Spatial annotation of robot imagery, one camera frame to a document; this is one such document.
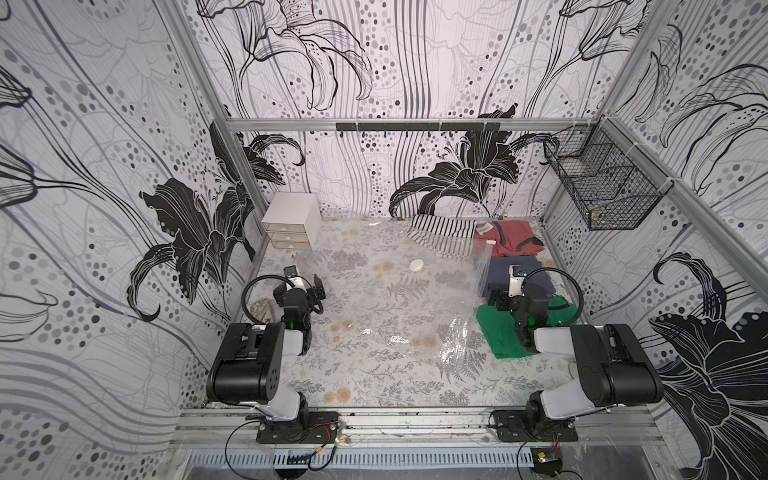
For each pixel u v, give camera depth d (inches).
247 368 17.9
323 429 28.6
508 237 43.3
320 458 27.5
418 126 36.3
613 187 35.1
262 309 35.7
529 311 28.2
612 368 18.2
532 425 26.1
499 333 33.9
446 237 44.1
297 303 27.7
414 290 38.7
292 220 40.7
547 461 27.7
